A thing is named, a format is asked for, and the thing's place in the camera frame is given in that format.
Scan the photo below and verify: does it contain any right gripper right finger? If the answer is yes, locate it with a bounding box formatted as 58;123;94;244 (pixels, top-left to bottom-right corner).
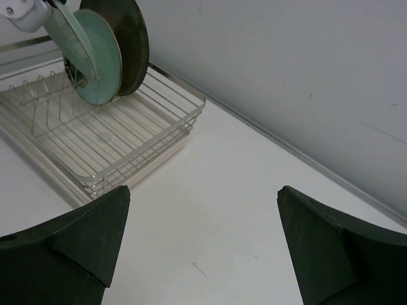
277;186;406;304

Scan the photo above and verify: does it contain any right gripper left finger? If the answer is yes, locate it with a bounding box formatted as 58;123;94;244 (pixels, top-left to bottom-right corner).
1;186;130;304

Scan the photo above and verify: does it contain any green flower plate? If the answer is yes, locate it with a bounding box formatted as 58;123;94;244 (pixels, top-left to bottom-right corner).
64;9;122;105
43;1;98;79

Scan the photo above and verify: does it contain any brown ceramic plate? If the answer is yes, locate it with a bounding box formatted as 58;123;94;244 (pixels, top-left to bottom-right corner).
79;0;149;96

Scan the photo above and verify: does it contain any beige drip tray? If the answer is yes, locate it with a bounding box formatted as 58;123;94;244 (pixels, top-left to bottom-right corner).
1;94;201;205

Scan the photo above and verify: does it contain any aluminium rail frame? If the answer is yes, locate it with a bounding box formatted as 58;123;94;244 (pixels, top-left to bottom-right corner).
0;34;407;229

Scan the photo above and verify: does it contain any metal wire dish rack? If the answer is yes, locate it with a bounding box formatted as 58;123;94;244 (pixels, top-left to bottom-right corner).
1;60;206;204

